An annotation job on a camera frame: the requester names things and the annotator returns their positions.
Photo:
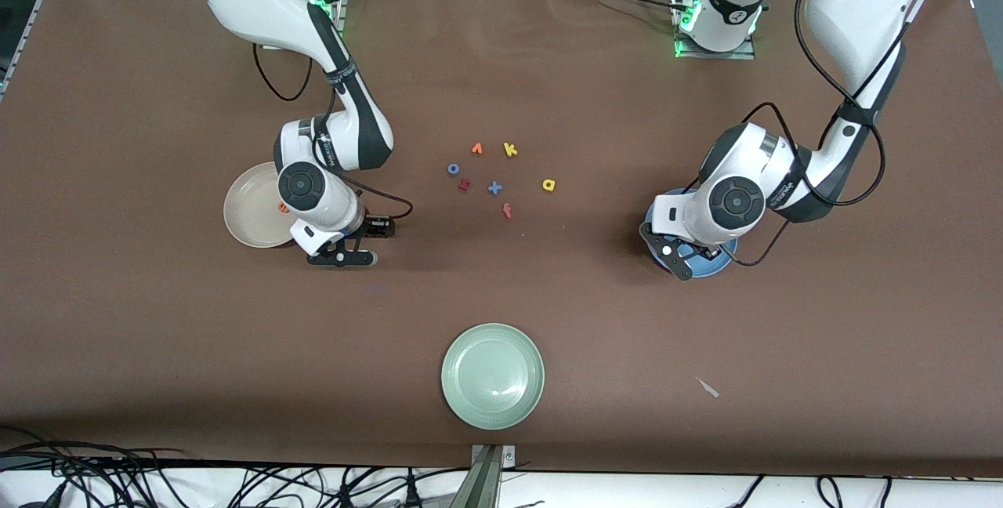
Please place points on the beige plate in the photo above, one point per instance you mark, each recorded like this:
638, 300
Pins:
251, 218

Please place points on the blue plate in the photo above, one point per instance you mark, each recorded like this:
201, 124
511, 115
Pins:
717, 263

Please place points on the white paper scrap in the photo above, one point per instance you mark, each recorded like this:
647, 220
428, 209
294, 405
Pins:
708, 388

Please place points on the brown table cover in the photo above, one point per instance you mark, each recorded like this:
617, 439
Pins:
235, 335

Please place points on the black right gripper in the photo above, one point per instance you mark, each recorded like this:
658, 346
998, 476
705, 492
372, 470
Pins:
374, 226

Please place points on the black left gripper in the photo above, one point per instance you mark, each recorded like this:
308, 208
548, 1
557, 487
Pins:
707, 253

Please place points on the green plate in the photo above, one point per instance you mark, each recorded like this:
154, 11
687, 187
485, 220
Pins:
492, 375

